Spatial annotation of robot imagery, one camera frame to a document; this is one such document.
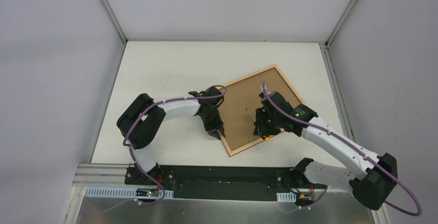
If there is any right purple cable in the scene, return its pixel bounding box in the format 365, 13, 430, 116
261, 81, 423, 217

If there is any aluminium front rail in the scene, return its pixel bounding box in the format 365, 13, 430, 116
72, 163, 381, 193

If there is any black orange handle screwdriver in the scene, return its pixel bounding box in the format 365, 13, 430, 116
245, 108, 270, 141

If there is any left white cable duct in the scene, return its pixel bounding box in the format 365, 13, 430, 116
84, 186, 174, 200

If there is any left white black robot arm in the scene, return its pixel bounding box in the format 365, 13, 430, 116
116, 85, 227, 185

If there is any white cable duct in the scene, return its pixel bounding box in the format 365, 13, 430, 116
84, 186, 174, 200
276, 192, 296, 203

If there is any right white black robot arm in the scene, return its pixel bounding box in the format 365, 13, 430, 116
254, 91, 398, 211

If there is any brown wooden photo frame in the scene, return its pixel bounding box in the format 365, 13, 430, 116
218, 65, 305, 157

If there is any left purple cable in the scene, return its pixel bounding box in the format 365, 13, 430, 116
122, 85, 228, 206

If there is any right white cable duct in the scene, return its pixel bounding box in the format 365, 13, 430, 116
276, 192, 296, 203

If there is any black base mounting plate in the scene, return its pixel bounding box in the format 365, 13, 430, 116
124, 165, 324, 202

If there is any purple cable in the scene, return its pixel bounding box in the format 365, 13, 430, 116
122, 85, 228, 206
261, 81, 423, 217

